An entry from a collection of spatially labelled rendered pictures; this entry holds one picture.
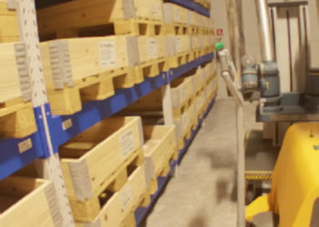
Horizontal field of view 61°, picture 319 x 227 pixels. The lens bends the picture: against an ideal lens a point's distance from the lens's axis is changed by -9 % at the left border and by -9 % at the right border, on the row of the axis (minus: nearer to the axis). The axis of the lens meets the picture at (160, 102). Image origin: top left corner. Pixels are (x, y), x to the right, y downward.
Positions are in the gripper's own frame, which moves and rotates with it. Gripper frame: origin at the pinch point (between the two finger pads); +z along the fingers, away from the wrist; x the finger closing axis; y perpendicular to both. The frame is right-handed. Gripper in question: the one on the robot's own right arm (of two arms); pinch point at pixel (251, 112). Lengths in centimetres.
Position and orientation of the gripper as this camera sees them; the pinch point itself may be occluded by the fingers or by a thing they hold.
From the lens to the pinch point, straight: 198.6
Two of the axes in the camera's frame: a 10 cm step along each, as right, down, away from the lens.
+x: -9.3, 0.7, 3.5
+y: 3.6, 2.0, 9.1
